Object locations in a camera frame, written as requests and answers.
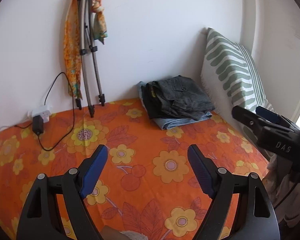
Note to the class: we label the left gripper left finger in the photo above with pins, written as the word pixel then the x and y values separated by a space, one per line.
pixel 40 217

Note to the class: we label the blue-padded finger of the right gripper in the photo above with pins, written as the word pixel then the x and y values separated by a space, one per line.
pixel 249 119

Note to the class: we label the grey houndstooth pants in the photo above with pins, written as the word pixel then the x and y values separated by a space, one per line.
pixel 181 97

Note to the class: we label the right hand white glove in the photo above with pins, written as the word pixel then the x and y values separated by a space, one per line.
pixel 283 194

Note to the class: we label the green striped white pillow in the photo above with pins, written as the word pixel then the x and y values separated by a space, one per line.
pixel 230 71

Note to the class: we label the folded light blue jeans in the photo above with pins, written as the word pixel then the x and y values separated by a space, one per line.
pixel 169 123

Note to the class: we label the black power adapter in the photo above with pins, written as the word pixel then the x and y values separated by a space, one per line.
pixel 37 125

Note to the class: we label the black yellow striped garment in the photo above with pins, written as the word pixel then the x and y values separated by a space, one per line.
pixel 152 104

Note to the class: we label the white power strip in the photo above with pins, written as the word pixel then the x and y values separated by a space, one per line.
pixel 44 111

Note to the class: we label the orange floral bedsheet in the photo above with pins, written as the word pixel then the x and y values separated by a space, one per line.
pixel 147 185

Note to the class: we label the silver folded tripod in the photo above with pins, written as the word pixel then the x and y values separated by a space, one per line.
pixel 87 45

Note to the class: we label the orange floral scarf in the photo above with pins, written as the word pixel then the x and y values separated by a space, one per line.
pixel 72 58

